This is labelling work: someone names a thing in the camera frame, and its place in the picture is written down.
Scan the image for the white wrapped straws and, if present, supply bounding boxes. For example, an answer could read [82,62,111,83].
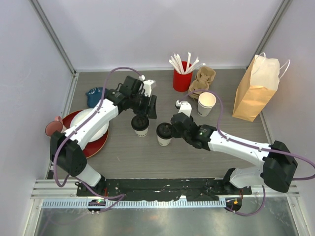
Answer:
[168,52,206,75]

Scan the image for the stack of white paper cups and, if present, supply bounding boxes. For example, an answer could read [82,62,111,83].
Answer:
[197,92,217,117]

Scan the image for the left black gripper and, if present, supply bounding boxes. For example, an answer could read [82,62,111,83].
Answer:
[130,91,157,118]

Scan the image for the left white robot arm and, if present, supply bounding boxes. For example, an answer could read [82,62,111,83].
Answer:
[50,76,157,196]

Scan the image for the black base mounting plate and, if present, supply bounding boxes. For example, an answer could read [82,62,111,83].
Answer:
[92,178,252,202]

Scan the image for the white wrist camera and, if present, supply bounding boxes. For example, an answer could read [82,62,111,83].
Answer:
[175,100,192,117]
[138,75,156,97]

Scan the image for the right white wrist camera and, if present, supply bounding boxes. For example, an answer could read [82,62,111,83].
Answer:
[175,100,192,117]

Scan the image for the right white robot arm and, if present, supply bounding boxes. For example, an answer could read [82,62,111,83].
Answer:
[171,113,298,194]

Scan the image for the red round plate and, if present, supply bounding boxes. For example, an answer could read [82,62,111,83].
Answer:
[62,110,108,158]

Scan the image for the white paper plate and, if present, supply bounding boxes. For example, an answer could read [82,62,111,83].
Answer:
[70,108,109,142]

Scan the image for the white paper cup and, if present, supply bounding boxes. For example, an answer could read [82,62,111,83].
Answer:
[134,128,148,137]
[157,136,172,147]

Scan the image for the red straw holder cup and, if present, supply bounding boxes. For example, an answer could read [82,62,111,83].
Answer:
[173,69,193,92]

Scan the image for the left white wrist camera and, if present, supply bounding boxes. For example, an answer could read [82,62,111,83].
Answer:
[138,75,156,97]

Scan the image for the blue cloth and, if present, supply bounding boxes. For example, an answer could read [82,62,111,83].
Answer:
[85,87,104,108]

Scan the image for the brown paper bag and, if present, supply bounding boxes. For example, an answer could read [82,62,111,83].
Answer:
[232,52,290,122]

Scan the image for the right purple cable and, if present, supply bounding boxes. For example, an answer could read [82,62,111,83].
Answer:
[176,90,315,216]

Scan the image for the black lid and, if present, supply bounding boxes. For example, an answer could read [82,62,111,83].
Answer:
[131,115,149,131]
[156,122,172,139]

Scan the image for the brown cardboard cup carrier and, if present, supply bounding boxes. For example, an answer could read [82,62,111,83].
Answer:
[189,66,216,99]

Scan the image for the pink plastic cup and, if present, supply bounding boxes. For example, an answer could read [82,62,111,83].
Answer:
[45,116,66,137]

